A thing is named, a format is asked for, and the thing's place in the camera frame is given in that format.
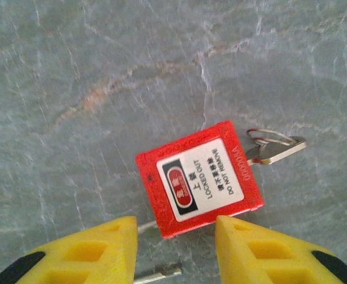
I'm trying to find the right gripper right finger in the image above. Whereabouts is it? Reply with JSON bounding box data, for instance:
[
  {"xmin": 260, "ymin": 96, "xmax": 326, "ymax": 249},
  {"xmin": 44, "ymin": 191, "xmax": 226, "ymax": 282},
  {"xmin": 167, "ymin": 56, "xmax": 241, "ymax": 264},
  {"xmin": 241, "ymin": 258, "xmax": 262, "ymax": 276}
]
[{"xmin": 214, "ymin": 215, "xmax": 347, "ymax": 284}]

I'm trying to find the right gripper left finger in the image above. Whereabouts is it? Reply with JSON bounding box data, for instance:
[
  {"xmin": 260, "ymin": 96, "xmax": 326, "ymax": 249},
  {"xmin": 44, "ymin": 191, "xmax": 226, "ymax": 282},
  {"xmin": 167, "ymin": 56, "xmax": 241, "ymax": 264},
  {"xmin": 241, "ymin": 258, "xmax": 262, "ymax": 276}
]
[{"xmin": 0, "ymin": 215, "xmax": 139, "ymax": 284}]

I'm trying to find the red safety padlock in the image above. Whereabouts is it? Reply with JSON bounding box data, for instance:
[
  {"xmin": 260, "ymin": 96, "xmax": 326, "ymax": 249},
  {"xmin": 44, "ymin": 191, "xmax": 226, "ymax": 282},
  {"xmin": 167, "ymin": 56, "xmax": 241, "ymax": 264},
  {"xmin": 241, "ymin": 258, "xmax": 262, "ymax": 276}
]
[{"xmin": 135, "ymin": 120, "xmax": 265, "ymax": 240}]

